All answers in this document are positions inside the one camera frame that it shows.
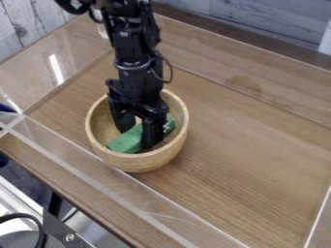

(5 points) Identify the green rectangular block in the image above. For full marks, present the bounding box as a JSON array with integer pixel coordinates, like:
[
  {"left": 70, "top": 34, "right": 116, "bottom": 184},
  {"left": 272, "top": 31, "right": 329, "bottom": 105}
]
[{"left": 105, "top": 115, "right": 177, "bottom": 155}]

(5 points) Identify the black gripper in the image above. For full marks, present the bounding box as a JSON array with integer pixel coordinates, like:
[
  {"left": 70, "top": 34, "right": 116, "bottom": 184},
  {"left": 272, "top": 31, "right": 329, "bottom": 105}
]
[{"left": 105, "top": 61, "right": 169, "bottom": 149}]

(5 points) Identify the clear acrylic enclosure wall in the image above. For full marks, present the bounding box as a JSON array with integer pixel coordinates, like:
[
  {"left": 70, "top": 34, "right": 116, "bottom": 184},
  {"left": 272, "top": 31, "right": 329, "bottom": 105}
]
[{"left": 0, "top": 16, "right": 331, "bottom": 248}]

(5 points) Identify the black metal bracket with screw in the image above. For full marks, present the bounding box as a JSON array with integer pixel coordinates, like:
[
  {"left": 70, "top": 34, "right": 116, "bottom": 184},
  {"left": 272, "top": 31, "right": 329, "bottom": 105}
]
[{"left": 41, "top": 211, "right": 96, "bottom": 248}]

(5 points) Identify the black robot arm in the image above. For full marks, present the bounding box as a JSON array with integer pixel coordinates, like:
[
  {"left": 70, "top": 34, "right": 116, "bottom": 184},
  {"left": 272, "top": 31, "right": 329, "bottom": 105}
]
[{"left": 54, "top": 0, "right": 169, "bottom": 149}]

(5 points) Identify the black table leg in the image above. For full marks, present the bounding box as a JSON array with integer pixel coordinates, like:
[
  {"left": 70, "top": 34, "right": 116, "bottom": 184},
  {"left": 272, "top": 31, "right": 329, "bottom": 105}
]
[{"left": 48, "top": 193, "right": 62, "bottom": 218}]

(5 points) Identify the brown wooden bowl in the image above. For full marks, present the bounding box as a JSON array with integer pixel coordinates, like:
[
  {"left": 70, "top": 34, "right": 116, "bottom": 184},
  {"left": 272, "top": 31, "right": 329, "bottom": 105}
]
[{"left": 85, "top": 90, "right": 188, "bottom": 172}]

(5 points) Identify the black cable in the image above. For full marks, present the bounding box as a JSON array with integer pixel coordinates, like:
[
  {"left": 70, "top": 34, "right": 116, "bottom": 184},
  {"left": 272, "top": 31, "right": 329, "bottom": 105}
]
[{"left": 0, "top": 212, "right": 48, "bottom": 248}]

